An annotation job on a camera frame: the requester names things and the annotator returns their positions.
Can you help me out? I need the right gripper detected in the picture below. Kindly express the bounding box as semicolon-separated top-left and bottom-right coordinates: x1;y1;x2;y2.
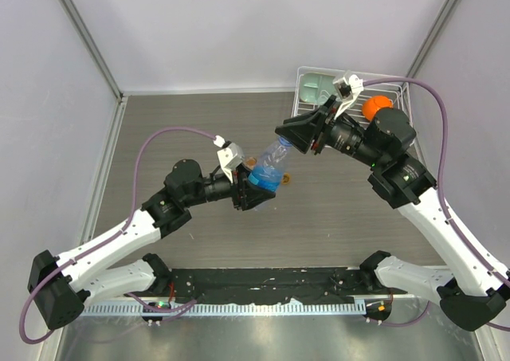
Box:
277;94;386;169

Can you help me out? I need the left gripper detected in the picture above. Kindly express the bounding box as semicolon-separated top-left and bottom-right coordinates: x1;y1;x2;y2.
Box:
183;163;276;210

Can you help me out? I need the blue bottle cap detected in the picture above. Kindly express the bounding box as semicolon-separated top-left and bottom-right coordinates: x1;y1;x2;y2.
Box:
278;137;292;147

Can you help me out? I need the clear blue water bottle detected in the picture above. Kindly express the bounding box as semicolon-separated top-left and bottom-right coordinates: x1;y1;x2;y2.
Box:
248;139;293;192

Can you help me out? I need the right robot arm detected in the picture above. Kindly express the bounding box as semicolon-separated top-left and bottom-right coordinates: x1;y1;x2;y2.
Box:
275;98;509;332

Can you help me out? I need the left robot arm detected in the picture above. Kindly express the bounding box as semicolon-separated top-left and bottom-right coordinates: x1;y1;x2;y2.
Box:
28;159;284;331

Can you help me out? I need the orange juice bottle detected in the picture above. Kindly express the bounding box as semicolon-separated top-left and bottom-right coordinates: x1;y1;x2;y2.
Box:
245;157;257;169

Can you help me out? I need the orange bottle cap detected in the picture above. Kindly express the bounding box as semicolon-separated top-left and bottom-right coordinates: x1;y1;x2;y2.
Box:
281;172;291;185

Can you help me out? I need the mint green divided tray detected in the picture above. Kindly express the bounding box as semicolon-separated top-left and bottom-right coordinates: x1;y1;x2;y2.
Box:
298;73;337;105

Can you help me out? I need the orange bowl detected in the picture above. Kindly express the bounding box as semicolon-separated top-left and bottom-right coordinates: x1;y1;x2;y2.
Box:
362;95;393;121

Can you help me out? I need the white wire dish rack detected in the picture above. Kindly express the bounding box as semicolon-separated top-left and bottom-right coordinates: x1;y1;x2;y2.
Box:
291;66;415;157

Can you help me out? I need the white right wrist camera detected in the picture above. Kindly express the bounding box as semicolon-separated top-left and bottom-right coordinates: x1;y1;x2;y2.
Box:
332;71;364;120

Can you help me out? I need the white slotted cable duct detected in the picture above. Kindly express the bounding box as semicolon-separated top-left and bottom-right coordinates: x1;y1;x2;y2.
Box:
80;300;366;317

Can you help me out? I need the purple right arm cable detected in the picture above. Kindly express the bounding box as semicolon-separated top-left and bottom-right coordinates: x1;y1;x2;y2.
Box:
360;77;510;330

